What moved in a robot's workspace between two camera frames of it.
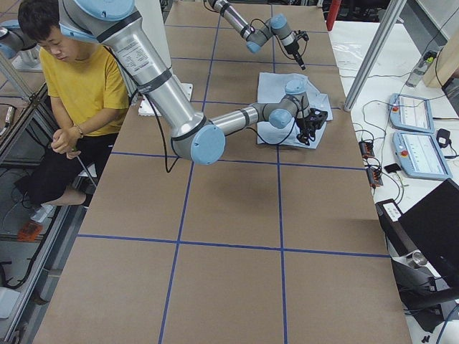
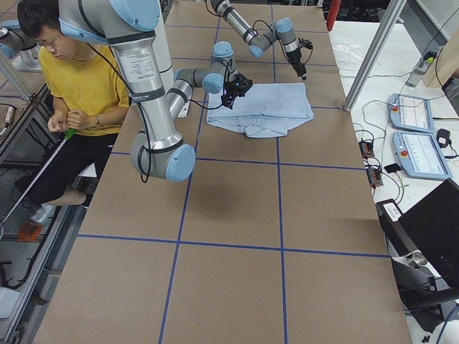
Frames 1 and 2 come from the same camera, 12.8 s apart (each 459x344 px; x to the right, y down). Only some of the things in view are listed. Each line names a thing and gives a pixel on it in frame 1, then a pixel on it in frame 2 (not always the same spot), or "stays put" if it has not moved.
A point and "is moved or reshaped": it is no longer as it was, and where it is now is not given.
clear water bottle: (414, 78) stays put
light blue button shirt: (271, 86) is moved or reshaped
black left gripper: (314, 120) to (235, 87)
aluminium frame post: (388, 20) stays put
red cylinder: (333, 8) stays put
